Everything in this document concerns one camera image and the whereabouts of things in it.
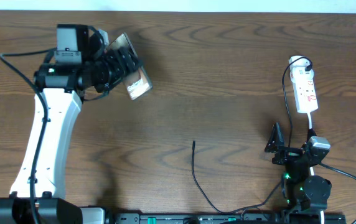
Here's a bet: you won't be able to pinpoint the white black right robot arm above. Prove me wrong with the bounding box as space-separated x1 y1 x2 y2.
265 123 332 223

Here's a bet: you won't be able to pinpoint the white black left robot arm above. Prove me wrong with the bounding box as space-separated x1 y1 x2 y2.
0 24 144 223

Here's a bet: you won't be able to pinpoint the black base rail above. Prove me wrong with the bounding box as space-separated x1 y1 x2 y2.
113 212 347 224

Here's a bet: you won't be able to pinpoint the white power strip cord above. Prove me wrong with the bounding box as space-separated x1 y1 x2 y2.
306 112 326 224

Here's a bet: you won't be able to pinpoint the white power strip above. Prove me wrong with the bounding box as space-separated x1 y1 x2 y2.
289 55 318 114

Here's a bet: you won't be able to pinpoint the black charger cable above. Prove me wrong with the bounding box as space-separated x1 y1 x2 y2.
191 55 314 215

